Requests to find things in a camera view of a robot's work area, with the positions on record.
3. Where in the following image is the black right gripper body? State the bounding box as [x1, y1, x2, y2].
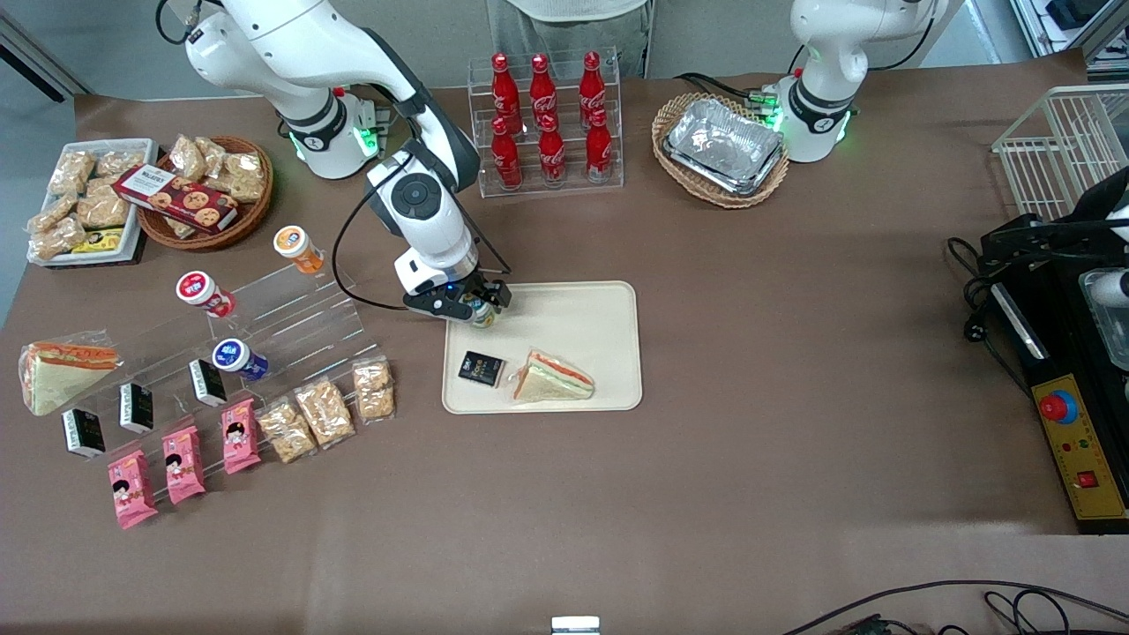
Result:
[452, 271, 496, 306]

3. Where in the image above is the beige plastic tray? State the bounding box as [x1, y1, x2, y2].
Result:
[441, 280, 644, 415]

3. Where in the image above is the orange gum bottle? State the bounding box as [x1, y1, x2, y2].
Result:
[273, 226, 325, 275]

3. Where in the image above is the blue gum bottle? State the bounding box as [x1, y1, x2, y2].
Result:
[212, 338, 270, 383]

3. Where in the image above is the red gum bottle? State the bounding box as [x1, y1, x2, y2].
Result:
[175, 270, 237, 319]

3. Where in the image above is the aluminium foil tray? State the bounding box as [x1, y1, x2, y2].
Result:
[667, 96, 785, 185]
[662, 141, 787, 198]

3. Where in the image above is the white rectangular tray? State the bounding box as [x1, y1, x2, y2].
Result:
[26, 138, 161, 269]

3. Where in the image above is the black foil packet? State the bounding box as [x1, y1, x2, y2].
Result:
[458, 350, 508, 391]

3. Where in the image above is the wrapped triangle sandwich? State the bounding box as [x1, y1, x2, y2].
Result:
[511, 347, 597, 406]
[18, 331, 123, 417]

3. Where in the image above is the clear acrylic bottle rack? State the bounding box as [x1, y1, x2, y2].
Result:
[464, 48, 625, 199]

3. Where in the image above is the red cola bottle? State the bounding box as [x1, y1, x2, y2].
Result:
[585, 107, 614, 184]
[490, 116, 524, 191]
[537, 112, 568, 189]
[528, 53, 559, 130]
[490, 53, 520, 133]
[578, 50, 609, 125]

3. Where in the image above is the stepped clear acrylic stand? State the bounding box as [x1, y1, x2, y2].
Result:
[205, 254, 380, 385]

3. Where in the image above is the light tan wicker basket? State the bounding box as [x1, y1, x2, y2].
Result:
[651, 92, 791, 211]

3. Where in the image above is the dark brown wicker basket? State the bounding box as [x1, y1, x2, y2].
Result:
[136, 134, 275, 253]

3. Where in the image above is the pink snack packet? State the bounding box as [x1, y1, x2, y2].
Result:
[161, 424, 208, 506]
[220, 398, 264, 476]
[107, 449, 161, 531]

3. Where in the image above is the small black box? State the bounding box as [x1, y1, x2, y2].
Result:
[187, 358, 228, 409]
[61, 407, 107, 460]
[118, 381, 155, 435]

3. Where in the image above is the person in white top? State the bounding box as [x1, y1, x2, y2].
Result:
[486, 0, 659, 56]

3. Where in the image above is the low clear acrylic riser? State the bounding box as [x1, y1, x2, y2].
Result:
[84, 322, 265, 482]

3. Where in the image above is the red cookie box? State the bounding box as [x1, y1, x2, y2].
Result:
[111, 163, 240, 235]

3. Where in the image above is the yellow snack packet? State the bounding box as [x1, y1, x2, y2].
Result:
[71, 227, 126, 256]

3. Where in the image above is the black machine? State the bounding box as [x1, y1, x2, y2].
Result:
[977, 166, 1129, 274]

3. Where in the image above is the red emergency stop button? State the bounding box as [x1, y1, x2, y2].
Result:
[1038, 389, 1080, 424]

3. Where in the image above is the black and yellow control box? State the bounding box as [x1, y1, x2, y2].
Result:
[979, 256, 1129, 536]

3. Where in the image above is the clear plastic container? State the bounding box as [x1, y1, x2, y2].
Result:
[1079, 268, 1129, 372]

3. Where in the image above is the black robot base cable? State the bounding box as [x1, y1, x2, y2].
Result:
[674, 71, 779, 105]

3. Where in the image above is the black power cable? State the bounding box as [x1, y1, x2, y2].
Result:
[947, 235, 1035, 400]

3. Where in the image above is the black floor cable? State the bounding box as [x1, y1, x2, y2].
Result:
[780, 579, 1129, 635]

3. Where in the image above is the white wire basket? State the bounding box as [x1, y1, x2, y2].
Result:
[991, 83, 1129, 222]

